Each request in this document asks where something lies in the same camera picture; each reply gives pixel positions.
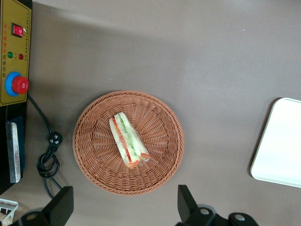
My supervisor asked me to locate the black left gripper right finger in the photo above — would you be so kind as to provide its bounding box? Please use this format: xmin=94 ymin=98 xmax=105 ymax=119
xmin=175 ymin=185 xmax=259 ymax=226

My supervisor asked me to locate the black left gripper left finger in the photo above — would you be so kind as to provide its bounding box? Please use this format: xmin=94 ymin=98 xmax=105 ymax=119
xmin=14 ymin=186 xmax=74 ymax=226

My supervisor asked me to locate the brown round wicker basket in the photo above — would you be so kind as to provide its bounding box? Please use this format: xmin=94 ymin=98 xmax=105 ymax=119
xmin=72 ymin=90 xmax=185 ymax=196

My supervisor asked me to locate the wrapped triangle sandwich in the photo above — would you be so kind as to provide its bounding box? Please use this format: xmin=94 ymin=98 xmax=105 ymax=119
xmin=108 ymin=112 xmax=151 ymax=170

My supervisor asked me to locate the white rectangular tray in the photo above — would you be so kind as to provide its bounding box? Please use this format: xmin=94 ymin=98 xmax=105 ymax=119
xmin=250 ymin=97 xmax=301 ymax=188

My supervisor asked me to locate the tan bread piece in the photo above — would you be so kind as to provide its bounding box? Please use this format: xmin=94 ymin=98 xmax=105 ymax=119
xmin=0 ymin=213 xmax=11 ymax=226

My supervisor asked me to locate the silver metal bar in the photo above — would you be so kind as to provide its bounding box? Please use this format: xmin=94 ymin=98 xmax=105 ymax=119
xmin=6 ymin=121 xmax=21 ymax=184

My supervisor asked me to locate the yellow control box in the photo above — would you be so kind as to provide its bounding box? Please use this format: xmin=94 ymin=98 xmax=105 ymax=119
xmin=0 ymin=0 xmax=33 ymax=195

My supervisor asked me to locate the red emergency stop button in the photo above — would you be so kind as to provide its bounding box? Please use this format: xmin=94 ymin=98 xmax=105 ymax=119
xmin=4 ymin=72 xmax=30 ymax=97

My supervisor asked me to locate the white wire rack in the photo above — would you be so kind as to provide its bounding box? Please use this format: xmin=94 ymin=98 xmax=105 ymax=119
xmin=0 ymin=198 xmax=19 ymax=226

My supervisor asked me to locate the black power cable with plug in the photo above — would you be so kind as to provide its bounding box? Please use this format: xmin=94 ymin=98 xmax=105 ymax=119
xmin=26 ymin=93 xmax=63 ymax=200

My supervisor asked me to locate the red rocker switch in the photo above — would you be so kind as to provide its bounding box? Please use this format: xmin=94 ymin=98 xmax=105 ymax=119
xmin=11 ymin=23 xmax=24 ymax=38

